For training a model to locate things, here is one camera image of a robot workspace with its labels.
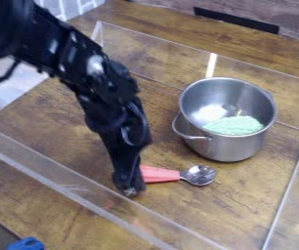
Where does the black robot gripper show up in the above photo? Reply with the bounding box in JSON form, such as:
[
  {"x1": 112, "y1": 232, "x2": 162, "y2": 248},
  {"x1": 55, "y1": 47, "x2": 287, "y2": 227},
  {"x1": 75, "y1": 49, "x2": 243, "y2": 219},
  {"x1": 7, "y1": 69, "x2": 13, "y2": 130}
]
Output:
[{"x1": 78, "y1": 95, "x2": 151, "y2": 197}]

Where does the pink handled metal spoon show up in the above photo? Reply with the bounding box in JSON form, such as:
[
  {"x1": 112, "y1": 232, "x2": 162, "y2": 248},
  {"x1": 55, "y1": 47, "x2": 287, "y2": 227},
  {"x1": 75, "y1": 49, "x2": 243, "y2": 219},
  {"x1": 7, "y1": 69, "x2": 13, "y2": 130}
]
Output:
[{"x1": 142, "y1": 165, "x2": 216, "y2": 187}]

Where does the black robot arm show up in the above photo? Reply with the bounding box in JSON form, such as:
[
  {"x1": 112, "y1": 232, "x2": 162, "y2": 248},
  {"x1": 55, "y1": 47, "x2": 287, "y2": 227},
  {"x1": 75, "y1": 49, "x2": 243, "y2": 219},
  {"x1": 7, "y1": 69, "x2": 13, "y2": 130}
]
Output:
[{"x1": 0, "y1": 0, "x2": 151, "y2": 197}]

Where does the stainless steel pot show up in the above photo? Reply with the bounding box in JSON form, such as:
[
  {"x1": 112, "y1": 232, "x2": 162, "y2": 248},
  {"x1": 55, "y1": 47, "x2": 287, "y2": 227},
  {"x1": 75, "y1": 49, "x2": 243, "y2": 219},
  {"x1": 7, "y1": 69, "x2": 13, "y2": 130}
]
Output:
[{"x1": 172, "y1": 77, "x2": 276, "y2": 162}]

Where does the blue object at corner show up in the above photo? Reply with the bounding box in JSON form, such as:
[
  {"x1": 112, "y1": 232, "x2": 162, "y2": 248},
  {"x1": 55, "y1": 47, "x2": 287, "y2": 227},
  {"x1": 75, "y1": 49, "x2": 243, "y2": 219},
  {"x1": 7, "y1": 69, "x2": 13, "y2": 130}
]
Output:
[{"x1": 7, "y1": 236, "x2": 46, "y2": 250}]

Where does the green food lump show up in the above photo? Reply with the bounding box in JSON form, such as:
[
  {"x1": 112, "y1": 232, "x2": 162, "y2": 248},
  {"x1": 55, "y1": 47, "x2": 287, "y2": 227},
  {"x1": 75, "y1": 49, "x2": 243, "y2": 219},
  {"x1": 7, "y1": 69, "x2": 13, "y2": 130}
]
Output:
[{"x1": 204, "y1": 115, "x2": 264, "y2": 136}]

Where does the black strip on table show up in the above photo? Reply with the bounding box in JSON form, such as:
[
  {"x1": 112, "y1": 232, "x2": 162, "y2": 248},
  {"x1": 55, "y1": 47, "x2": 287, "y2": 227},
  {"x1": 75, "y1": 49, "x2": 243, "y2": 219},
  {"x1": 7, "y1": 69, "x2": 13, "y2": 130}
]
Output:
[{"x1": 194, "y1": 7, "x2": 280, "y2": 34}]

